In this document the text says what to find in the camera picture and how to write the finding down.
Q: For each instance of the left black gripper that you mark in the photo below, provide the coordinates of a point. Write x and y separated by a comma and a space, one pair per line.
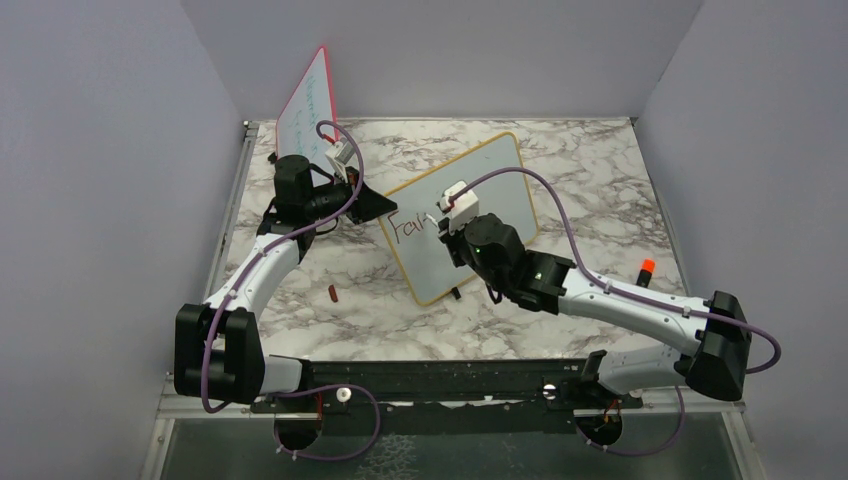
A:
369, 205

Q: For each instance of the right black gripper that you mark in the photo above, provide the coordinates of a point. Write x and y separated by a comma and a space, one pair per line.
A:
450, 239

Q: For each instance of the yellow framed whiteboard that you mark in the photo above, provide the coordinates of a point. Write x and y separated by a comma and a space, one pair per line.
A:
423, 260

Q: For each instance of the red marker cap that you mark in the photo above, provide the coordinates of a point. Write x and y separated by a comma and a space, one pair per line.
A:
333, 293

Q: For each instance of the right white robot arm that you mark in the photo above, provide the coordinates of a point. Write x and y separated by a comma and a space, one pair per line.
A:
701, 342

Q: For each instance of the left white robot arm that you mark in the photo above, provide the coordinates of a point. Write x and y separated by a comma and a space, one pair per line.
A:
218, 352

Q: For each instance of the pink framed whiteboard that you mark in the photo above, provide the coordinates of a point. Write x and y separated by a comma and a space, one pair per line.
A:
312, 100

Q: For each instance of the orange capped black marker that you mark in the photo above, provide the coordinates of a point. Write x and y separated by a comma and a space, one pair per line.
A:
645, 274

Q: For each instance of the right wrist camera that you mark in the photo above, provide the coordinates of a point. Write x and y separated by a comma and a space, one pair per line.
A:
458, 206

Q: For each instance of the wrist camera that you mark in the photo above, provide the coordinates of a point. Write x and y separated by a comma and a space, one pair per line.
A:
458, 206
338, 155

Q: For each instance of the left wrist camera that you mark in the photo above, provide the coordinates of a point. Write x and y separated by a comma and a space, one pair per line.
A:
338, 155

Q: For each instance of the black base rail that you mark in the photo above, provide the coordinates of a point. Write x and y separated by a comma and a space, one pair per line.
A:
444, 398

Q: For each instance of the aluminium side rail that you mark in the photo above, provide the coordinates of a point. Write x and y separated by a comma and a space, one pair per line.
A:
157, 451

